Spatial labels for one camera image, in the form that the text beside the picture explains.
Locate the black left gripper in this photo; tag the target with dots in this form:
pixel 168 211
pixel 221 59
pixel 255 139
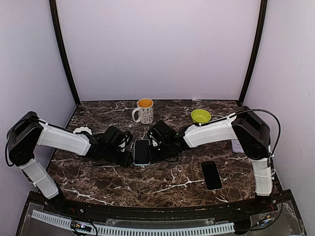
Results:
pixel 125 161

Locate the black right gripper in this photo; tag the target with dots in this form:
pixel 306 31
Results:
pixel 154 159

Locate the light blue phone case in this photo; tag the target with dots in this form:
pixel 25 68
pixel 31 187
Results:
pixel 142 165

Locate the black phone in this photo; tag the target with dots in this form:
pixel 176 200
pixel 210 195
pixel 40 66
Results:
pixel 211 175

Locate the clear magsafe phone case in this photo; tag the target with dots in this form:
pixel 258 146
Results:
pixel 212 189

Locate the lilac phone case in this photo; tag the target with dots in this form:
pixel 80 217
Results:
pixel 236 146

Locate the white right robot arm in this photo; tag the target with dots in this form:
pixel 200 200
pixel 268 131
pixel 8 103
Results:
pixel 245 126

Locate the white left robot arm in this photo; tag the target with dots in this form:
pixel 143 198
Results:
pixel 30 131

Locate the white mug orange inside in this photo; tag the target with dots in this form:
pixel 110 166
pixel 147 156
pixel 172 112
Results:
pixel 144 112

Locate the white scalloped bowl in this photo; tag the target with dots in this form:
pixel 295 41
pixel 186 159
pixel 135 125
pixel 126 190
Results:
pixel 82 129

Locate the green bowl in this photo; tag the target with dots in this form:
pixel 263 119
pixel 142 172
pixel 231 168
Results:
pixel 200 116

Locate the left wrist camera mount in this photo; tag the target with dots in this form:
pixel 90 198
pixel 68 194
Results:
pixel 126 139

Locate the white slotted cable duct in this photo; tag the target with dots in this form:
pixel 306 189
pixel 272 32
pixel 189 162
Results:
pixel 131 228

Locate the black front table rail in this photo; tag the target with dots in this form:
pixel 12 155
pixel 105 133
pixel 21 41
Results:
pixel 237 211

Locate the black left frame post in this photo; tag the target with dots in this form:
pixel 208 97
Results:
pixel 62 51

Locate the black frame post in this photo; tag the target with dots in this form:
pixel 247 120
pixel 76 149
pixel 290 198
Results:
pixel 254 53
pixel 62 51

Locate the black right frame post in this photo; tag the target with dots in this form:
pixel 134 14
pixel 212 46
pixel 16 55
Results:
pixel 254 53

